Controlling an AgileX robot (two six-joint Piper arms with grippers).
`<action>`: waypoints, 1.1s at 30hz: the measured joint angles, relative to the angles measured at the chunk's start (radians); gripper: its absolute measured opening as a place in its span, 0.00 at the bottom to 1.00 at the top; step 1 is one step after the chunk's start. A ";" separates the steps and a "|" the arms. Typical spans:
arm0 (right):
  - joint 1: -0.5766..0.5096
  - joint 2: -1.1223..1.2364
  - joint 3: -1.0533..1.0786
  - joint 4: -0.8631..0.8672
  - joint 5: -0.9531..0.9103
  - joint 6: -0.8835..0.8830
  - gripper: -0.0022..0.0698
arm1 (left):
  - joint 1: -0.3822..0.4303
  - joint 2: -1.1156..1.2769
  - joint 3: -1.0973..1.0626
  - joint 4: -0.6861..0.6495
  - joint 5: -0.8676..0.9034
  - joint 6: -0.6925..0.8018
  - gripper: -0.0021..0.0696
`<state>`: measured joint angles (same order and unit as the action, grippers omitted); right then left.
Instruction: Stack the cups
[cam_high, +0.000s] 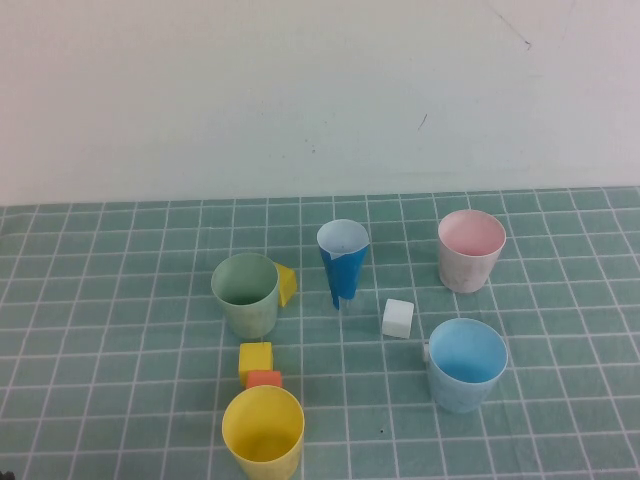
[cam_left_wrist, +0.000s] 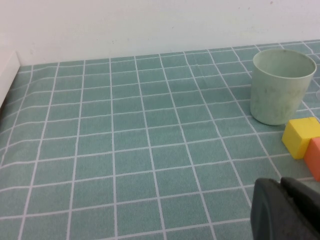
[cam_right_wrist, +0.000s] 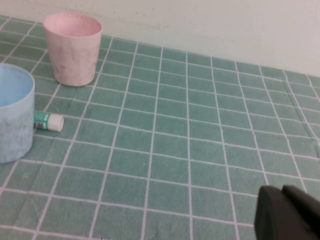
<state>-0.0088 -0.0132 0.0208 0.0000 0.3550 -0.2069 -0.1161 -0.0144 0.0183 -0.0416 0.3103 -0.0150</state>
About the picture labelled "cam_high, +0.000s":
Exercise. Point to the green grid tablecloth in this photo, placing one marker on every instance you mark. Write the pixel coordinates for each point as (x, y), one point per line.
(125, 350)

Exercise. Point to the blue paper cone cup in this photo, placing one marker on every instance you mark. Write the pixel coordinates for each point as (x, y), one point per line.
(342, 275)

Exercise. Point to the light blue plastic cup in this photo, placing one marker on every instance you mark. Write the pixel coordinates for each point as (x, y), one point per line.
(465, 390)

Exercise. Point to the pale green plastic cup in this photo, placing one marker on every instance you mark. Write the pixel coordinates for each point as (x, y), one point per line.
(250, 320)

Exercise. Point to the white foam cube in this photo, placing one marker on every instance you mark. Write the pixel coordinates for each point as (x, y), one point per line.
(397, 320)

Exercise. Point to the orange foam cube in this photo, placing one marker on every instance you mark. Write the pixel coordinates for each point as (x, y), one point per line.
(263, 378)

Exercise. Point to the pink plastic cup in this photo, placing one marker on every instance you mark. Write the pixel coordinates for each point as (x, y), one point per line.
(467, 275)

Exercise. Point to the yellow foam wedge block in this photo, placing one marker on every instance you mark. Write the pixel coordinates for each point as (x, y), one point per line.
(286, 285)

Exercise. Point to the yellow plastic cup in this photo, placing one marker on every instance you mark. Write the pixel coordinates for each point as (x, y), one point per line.
(262, 430)

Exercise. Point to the yellow foam cube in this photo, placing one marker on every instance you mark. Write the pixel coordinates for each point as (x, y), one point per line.
(255, 357)

